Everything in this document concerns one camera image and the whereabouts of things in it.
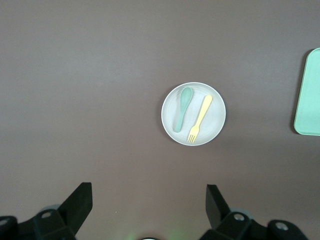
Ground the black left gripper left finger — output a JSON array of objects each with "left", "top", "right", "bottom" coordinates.
[{"left": 0, "top": 182, "right": 93, "bottom": 240}]

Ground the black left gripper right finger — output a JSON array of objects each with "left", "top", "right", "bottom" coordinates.
[{"left": 199, "top": 184, "right": 307, "bottom": 240}]

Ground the round beige plate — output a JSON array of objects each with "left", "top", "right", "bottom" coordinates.
[{"left": 161, "top": 81, "right": 228, "bottom": 146}]

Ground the yellow plastic fork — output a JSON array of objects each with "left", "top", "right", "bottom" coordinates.
[{"left": 187, "top": 94, "right": 213, "bottom": 144}]

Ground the green plastic spoon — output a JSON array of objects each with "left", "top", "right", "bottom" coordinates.
[{"left": 174, "top": 86, "right": 194, "bottom": 133}]

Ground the brown table cover mat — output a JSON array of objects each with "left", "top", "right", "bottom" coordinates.
[{"left": 0, "top": 0, "right": 320, "bottom": 240}]

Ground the light green rectangular tray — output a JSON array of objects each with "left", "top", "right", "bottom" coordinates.
[{"left": 292, "top": 47, "right": 320, "bottom": 137}]

